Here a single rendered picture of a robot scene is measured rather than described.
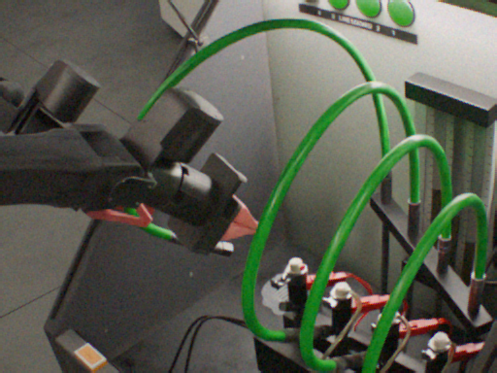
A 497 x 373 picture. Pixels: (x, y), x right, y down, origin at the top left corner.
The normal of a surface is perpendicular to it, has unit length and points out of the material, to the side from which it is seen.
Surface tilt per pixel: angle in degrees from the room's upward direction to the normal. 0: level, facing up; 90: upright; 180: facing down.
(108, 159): 36
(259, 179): 90
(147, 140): 51
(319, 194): 90
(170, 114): 47
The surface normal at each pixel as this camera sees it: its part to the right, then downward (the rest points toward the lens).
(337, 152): -0.71, 0.44
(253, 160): 0.70, 0.33
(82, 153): 0.49, -0.77
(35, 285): -0.10, -0.83
